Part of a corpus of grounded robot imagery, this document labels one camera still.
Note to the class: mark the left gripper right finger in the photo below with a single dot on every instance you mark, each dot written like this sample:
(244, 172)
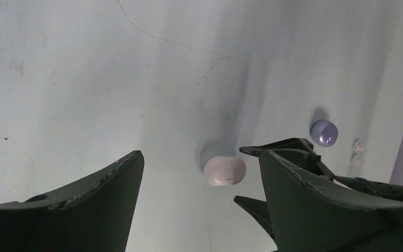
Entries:
(309, 213)

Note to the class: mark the white earbud charging case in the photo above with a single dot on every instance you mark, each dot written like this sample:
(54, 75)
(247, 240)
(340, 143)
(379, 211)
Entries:
(224, 170)

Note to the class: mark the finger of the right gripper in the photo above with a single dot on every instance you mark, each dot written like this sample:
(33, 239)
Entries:
(258, 210)
(298, 151)

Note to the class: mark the white earbud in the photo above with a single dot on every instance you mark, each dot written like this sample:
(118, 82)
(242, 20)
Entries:
(356, 160)
(358, 146)

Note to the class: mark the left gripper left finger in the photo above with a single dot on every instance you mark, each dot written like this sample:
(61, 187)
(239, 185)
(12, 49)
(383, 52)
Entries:
(93, 213)

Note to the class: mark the purple earbud charging case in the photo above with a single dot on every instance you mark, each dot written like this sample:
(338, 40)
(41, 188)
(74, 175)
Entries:
(324, 133)

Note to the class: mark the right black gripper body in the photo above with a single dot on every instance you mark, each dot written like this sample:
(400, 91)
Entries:
(379, 189)

